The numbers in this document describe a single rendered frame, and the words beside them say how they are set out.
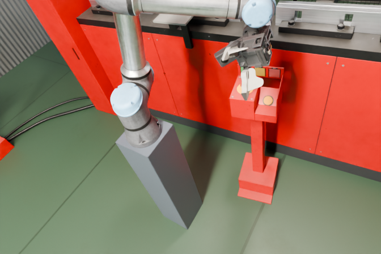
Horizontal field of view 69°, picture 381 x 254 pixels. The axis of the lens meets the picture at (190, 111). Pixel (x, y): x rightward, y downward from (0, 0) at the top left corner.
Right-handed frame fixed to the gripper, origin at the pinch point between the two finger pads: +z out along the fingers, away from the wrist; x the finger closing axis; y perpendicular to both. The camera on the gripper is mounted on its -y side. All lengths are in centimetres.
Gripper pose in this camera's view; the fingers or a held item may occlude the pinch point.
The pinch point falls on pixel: (232, 83)
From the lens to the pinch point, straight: 73.1
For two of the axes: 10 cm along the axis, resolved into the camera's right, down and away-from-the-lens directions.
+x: 4.8, 6.3, 6.1
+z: -3.3, 7.7, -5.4
